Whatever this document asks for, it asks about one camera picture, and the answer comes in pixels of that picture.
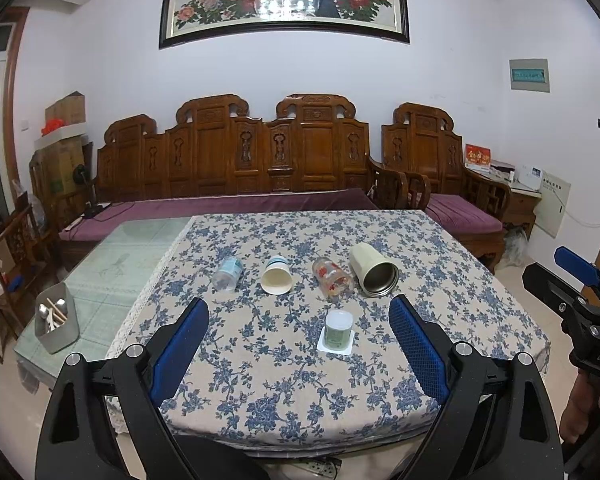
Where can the short purple seat cushion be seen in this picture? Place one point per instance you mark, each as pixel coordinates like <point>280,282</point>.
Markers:
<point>462,210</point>

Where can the cream steel tumbler cup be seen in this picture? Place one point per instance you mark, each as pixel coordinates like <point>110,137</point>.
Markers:
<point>372,272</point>

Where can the long purple seat cushion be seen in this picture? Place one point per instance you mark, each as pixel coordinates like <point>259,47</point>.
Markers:
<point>205,207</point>

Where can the wooden door frame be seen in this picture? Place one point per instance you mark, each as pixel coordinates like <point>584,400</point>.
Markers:
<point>14,100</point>

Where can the grey utensil holder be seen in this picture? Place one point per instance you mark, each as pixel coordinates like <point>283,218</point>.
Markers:
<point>57,335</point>

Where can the white telephone device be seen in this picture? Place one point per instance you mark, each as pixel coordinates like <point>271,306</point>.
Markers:
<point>527,177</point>

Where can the white printer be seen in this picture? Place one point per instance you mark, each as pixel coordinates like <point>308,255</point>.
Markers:
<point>501,170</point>

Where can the blue floral tablecloth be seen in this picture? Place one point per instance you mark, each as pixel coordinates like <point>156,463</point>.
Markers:
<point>280,390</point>

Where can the clear plastic cup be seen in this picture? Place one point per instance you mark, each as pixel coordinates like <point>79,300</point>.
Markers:
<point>227,274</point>

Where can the small green white cup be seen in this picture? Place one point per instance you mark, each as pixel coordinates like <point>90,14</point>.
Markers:
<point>339,329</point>

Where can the large cardboard box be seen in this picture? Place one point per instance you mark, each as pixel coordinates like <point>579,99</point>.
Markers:
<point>60,166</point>

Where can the person's right hand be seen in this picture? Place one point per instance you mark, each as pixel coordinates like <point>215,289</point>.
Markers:
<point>575,410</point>

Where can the wooden side table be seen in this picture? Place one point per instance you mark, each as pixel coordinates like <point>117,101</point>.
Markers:
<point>521,207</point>

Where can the carved wooden sofa bench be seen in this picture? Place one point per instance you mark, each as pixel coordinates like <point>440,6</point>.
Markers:
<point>230,155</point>

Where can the carved wooden armchair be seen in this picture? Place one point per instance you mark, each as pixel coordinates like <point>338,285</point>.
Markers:
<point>430,155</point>

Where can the small cardboard box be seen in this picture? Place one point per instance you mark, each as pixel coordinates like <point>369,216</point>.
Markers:
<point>66,109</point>

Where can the white power strip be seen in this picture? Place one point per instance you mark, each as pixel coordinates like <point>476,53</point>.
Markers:
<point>324,467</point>

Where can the white square coaster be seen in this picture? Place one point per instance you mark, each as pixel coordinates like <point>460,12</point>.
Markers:
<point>330,347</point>

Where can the green glass-topped table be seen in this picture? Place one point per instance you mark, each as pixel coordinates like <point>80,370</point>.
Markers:
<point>110,270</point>

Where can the red gift box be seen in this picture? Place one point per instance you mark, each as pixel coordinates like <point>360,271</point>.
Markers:
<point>477,156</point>

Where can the wooden side chair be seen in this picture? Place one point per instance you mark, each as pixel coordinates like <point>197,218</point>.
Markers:
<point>10,260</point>

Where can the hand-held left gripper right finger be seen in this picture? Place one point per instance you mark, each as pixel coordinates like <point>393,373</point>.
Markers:
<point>420,355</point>

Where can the wall electrical panel box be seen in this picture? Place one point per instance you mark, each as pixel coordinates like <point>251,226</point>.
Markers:
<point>529,75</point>

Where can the framed floral painting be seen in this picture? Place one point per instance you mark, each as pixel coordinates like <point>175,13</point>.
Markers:
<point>285,0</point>

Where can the cream wall cabinet panel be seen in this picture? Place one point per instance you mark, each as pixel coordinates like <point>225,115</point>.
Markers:
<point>554,205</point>

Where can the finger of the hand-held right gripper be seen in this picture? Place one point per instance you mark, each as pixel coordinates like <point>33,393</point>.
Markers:
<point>575,264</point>
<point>545,282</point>

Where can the white spoon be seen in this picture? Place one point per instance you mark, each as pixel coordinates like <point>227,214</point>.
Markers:
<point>45,317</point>

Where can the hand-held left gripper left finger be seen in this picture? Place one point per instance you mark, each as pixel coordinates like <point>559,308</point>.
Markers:
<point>180,355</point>

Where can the clear plastic bag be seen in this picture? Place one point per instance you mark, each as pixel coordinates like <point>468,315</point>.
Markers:
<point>515,246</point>

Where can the glass cup with red print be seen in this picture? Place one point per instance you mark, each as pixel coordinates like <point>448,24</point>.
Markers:
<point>332,280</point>

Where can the black desk fan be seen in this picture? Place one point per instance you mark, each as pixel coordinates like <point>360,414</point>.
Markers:
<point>82,175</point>

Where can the wooden chopsticks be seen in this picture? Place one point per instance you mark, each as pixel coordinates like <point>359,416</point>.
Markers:
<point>59,309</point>

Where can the white paper cup blue stripes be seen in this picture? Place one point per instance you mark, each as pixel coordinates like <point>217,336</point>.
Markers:
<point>276,276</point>

